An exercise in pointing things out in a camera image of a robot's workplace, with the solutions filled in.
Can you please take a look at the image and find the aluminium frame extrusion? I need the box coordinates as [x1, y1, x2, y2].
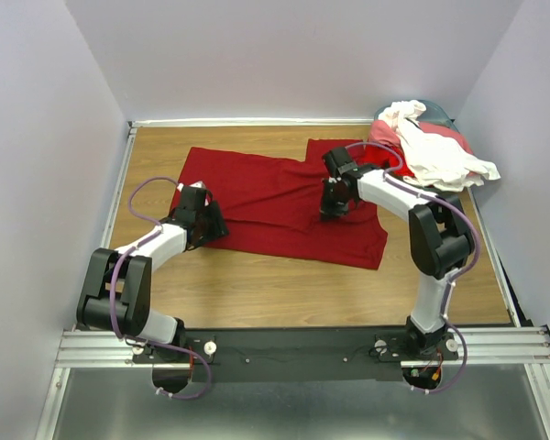
[55, 327, 550, 368]

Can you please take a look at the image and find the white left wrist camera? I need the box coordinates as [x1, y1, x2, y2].
[176, 181, 206, 193]

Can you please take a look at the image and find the dark red t shirt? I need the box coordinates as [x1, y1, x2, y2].
[179, 139, 388, 270]

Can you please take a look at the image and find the white t shirt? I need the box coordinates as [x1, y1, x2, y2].
[375, 100, 501, 192]

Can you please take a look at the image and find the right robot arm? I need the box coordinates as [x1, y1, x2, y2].
[320, 165, 479, 359]

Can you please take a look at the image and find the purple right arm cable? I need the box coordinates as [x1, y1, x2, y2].
[346, 140, 482, 395]

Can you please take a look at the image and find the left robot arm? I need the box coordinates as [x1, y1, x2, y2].
[76, 201, 228, 362]

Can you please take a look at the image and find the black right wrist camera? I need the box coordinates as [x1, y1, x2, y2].
[322, 147, 358, 179]

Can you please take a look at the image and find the pink t shirt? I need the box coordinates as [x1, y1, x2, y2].
[368, 120, 473, 155]

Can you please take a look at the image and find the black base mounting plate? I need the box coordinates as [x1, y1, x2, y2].
[133, 325, 459, 393]

